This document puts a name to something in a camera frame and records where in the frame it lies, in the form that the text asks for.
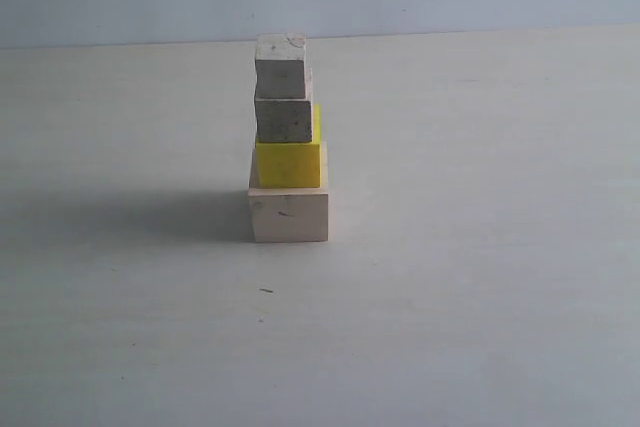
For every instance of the yellow cube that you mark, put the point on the yellow cube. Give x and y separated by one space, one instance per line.
292 165

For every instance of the large wooden cube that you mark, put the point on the large wooden cube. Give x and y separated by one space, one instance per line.
289 215

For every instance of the small wooden cube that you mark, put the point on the small wooden cube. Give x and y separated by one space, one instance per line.
280 66
283 105

